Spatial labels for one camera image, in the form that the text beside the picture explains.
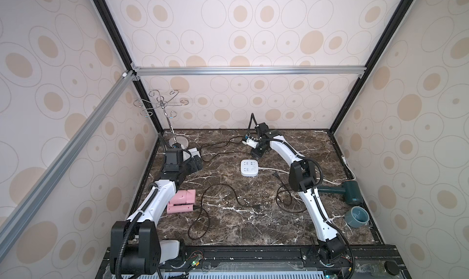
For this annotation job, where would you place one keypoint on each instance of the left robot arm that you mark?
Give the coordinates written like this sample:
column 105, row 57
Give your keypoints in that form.
column 135, row 246

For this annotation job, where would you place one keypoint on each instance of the teal ceramic cup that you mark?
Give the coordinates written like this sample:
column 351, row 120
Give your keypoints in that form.
column 357, row 217

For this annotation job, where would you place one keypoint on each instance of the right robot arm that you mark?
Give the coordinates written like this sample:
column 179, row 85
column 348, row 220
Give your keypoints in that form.
column 305, row 176

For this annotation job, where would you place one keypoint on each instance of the left aluminium frame bar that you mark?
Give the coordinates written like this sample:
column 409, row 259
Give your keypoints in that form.
column 32, row 202

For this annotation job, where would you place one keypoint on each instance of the white hair dryer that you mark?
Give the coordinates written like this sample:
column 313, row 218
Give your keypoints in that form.
column 190, row 153

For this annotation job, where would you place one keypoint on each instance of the chrome cup holder stand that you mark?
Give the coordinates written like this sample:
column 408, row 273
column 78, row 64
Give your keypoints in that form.
column 158, row 101

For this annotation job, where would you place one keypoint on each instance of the black round knob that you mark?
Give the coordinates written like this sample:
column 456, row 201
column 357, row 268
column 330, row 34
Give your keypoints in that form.
column 391, row 268

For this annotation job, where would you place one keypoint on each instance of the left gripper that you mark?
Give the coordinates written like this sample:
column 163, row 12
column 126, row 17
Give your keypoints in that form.
column 195, row 167

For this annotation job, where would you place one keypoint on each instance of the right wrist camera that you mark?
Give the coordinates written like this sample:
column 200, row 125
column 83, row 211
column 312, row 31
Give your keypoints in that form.
column 251, row 136

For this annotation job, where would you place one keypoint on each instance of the horizontal aluminium frame bar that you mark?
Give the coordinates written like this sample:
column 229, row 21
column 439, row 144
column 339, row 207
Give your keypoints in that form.
column 248, row 70

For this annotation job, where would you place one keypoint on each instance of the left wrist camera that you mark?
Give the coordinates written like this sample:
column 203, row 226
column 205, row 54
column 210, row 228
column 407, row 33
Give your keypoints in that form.
column 173, row 159

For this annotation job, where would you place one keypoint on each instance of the white power strip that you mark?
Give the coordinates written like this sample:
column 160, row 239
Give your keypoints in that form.
column 249, row 168

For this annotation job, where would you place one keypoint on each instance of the dark green hair dryer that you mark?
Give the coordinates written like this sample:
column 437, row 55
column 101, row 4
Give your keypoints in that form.
column 350, row 190

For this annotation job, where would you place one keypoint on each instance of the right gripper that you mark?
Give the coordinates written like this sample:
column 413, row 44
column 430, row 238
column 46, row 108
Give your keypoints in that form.
column 258, row 147

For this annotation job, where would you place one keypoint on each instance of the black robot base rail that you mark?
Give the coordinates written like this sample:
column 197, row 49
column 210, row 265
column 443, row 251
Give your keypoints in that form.
column 278, row 262

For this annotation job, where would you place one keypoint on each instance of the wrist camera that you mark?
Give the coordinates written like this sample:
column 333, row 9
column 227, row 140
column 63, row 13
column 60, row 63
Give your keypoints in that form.
column 173, row 159
column 251, row 136

